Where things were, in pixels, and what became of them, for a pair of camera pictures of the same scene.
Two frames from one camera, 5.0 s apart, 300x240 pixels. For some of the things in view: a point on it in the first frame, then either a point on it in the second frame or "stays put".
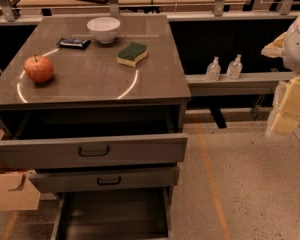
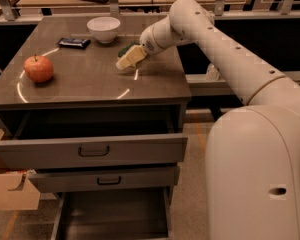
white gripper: (298, 49) -> (148, 44)
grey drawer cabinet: (102, 125) stays put
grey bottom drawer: (113, 214) stays put
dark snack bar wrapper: (74, 43) stays put
